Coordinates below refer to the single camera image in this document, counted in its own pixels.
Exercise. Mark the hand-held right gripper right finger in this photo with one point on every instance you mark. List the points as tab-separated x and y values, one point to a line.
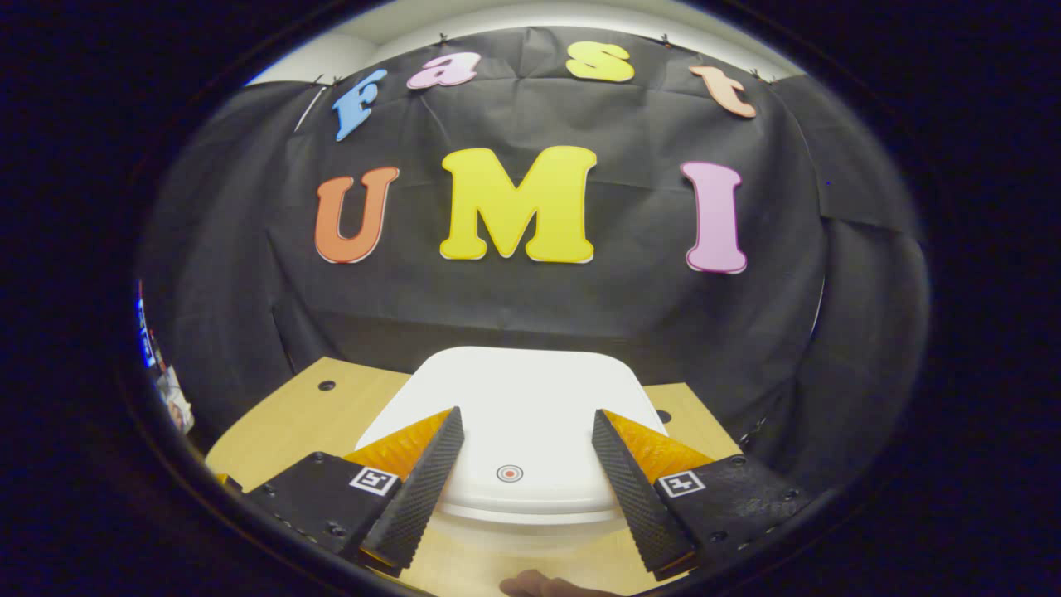
638	506

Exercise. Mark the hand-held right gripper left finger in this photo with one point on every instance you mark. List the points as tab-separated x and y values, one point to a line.
414	506

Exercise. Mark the white desktop garbage bin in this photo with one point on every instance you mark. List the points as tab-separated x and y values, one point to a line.
522	406

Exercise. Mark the wooden desktop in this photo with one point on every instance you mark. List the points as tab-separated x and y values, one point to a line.
315	423

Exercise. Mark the black backdrop cloth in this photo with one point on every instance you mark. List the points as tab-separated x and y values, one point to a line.
514	307

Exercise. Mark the white paper sheets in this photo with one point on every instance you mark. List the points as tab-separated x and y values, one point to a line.
176	402

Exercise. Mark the computer monitor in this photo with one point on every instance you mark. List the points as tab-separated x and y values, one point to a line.
147	340

